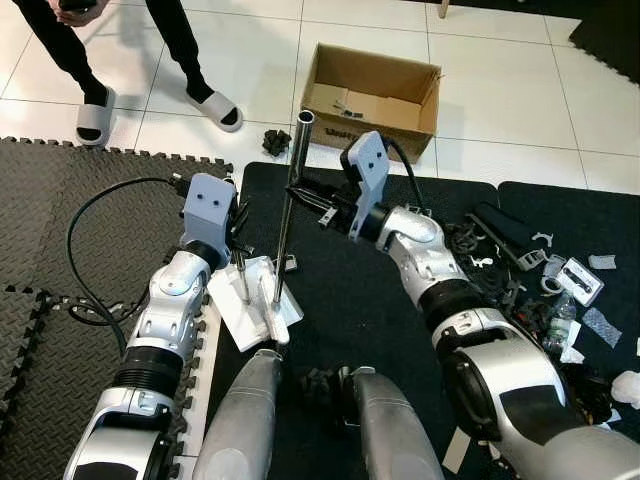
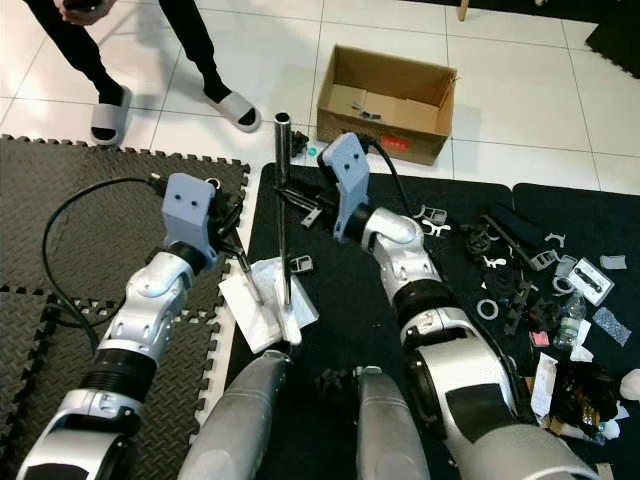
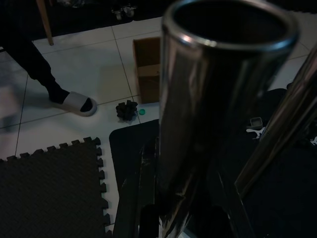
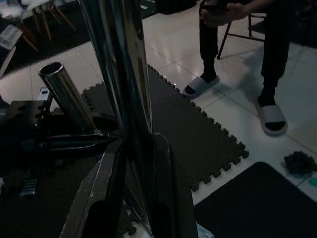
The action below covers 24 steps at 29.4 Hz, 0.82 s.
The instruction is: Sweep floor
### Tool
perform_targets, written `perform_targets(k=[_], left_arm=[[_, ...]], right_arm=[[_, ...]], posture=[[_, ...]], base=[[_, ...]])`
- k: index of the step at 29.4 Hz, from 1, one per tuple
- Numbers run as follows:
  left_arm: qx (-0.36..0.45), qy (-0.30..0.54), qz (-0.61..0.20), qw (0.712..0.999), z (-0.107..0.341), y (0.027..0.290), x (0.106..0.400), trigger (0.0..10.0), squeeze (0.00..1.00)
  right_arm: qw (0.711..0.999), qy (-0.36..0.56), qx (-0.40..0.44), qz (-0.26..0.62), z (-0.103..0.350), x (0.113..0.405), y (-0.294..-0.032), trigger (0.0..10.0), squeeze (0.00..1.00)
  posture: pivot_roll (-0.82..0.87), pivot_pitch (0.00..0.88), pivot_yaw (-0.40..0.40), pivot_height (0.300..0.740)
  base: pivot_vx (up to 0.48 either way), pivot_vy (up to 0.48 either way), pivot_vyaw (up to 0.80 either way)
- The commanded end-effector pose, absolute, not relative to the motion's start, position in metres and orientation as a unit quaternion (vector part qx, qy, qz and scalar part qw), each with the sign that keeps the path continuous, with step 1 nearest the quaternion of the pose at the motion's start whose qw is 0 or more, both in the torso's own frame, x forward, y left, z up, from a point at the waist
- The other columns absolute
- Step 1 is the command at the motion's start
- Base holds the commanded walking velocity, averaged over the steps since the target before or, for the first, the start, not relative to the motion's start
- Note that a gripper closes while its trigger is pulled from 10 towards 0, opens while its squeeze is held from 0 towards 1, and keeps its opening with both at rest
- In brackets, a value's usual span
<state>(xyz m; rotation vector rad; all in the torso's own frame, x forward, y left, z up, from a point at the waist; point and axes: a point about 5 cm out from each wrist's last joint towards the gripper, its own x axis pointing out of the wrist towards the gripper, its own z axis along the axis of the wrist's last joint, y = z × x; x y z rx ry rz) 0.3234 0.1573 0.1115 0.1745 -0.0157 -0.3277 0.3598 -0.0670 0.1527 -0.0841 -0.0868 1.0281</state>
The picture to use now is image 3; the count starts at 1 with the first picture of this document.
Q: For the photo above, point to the black wheeled stand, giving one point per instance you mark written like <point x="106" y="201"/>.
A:
<point x="120" y="13"/>

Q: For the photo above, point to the dark grey foam puzzle mat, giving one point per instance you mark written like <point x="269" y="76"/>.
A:
<point x="49" y="193"/>

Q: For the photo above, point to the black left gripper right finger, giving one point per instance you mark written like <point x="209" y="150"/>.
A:
<point x="227" y="218"/>

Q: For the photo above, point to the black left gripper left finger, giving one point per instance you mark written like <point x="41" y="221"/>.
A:
<point x="133" y="210"/>

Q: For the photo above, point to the wooden table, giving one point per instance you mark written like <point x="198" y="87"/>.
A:
<point x="45" y="24"/>

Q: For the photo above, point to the brown cardboard box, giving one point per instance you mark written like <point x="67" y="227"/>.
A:
<point x="148" y="81"/>

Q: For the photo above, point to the grey and white plastic clip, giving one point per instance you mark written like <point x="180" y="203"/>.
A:
<point x="256" y="122"/>

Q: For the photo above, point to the person's leg black trousers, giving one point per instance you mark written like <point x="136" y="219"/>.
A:
<point x="37" y="62"/>

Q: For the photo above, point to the green bottle cap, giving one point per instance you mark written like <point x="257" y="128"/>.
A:
<point x="142" y="112"/>

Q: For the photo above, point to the black rug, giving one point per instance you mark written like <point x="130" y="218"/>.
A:
<point x="133" y="138"/>

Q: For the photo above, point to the white slipper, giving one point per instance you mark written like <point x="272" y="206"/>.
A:
<point x="74" y="99"/>

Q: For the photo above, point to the black spiky plastic lump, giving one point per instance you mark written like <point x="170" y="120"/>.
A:
<point x="126" y="111"/>

